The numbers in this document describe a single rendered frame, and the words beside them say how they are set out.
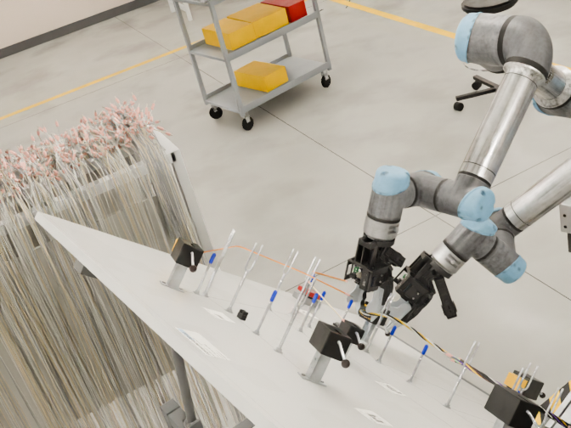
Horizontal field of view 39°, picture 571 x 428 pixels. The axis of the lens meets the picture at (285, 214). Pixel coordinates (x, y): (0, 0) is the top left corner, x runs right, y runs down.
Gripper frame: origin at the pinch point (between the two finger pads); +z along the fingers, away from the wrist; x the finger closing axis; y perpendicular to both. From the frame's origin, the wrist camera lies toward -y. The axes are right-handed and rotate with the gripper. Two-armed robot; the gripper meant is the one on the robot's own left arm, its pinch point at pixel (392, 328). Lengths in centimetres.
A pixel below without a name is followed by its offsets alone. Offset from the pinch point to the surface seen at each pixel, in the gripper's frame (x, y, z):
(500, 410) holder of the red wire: 62, 1, -19
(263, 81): -396, 37, 33
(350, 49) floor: -495, -7, -19
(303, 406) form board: 82, 35, -7
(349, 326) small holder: 40.2, 22.8, -7.0
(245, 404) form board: 89, 44, -6
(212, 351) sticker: 74, 48, -2
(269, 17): -398, 62, -5
